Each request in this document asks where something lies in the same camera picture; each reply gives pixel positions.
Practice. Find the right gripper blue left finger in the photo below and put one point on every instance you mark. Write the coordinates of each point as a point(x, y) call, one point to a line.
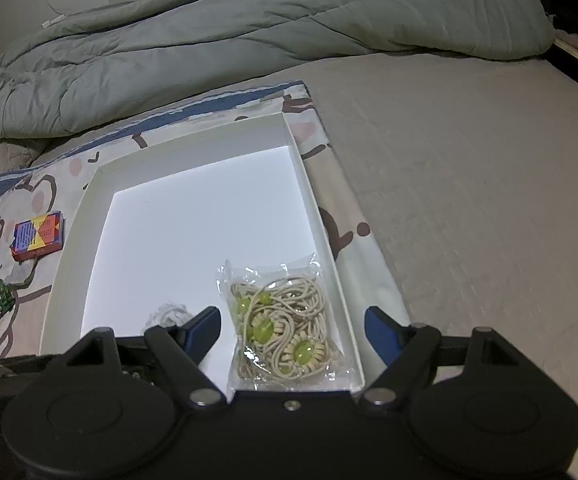
point(198, 336)

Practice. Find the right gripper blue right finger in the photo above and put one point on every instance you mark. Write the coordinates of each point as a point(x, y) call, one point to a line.
point(387, 337)

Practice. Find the bag of hair ties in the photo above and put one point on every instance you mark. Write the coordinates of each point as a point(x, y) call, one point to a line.
point(291, 328)

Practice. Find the colourful card box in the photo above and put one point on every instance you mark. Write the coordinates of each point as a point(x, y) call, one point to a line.
point(38, 237)

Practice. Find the green clothes pegs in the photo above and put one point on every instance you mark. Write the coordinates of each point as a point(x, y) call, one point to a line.
point(7, 300)

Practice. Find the white shallow tray box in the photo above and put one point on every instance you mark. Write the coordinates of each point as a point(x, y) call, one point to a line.
point(154, 227)

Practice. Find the cartoon bear patterned cloth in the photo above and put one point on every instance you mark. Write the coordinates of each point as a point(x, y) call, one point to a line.
point(36, 202)

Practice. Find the grey quilted duvet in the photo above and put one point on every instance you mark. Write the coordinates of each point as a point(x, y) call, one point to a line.
point(110, 63)

